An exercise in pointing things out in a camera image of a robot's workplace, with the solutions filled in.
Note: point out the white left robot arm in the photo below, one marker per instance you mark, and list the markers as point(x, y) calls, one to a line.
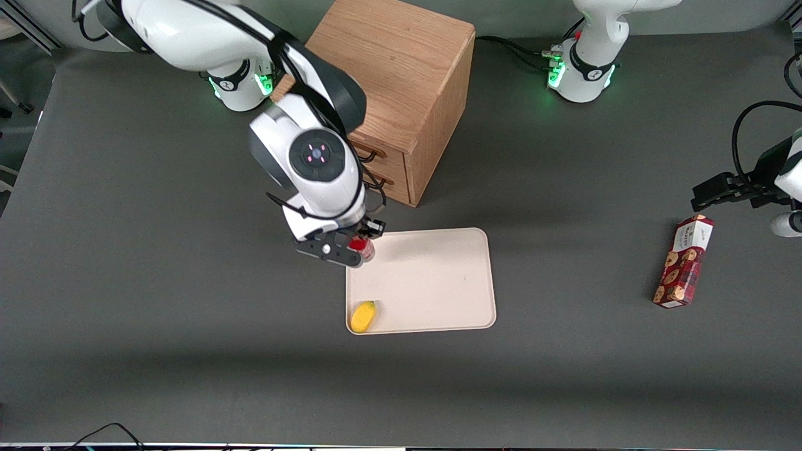
point(586, 62)

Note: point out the small red-capped coke bottle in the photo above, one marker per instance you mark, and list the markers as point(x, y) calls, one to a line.
point(364, 249)

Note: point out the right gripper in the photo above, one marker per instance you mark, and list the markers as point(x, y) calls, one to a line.
point(372, 227)

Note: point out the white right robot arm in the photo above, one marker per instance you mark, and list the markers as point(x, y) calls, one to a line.
point(319, 156)

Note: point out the wooden drawer cabinet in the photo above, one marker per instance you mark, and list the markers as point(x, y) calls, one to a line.
point(407, 69)

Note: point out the red tartan cookie box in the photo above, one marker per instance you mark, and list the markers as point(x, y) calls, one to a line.
point(684, 260)

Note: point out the yellow toy fruit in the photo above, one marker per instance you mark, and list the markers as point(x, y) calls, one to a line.
point(363, 317)

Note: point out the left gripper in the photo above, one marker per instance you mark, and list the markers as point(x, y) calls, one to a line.
point(755, 182)

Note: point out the aluminium frame bar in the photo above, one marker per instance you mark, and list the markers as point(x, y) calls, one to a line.
point(31, 28)

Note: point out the cream rectangular tray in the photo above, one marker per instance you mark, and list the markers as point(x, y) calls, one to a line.
point(432, 282)

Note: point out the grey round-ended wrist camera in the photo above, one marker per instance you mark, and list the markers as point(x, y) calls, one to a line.
point(787, 224)

